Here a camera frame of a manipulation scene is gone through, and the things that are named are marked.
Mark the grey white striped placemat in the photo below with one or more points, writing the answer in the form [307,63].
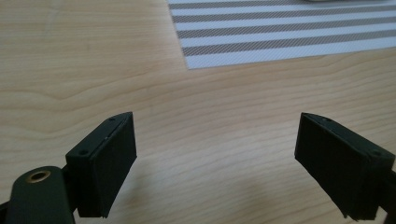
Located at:
[280,34]

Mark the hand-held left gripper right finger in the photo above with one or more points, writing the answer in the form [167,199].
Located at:
[339,165]

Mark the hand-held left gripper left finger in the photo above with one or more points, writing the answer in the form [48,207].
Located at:
[102,168]

